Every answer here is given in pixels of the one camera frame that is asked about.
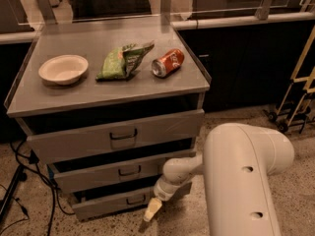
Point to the grey middle drawer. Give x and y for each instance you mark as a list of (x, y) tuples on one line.
[(115, 173)]

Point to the red soda can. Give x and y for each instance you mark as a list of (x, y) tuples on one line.
[(168, 63)]

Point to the grey bottom drawer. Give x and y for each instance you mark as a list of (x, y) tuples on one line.
[(114, 198)]

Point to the grey drawer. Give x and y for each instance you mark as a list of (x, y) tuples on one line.
[(99, 139), (115, 173), (114, 198)]

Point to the grey top drawer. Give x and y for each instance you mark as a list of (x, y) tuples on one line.
[(99, 139)]

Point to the white horizontal rail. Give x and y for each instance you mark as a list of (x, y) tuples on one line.
[(29, 36)]

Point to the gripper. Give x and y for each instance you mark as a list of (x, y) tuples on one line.
[(162, 191)]

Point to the green chip bag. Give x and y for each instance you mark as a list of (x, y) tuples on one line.
[(122, 61)]

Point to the white paper bowl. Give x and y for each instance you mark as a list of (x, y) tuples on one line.
[(63, 70)]

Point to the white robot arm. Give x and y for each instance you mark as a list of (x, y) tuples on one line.
[(236, 163)]

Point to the grey drawer cabinet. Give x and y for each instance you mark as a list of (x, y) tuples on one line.
[(41, 107)]

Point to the black tripod leg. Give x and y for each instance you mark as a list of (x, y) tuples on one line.
[(19, 176)]

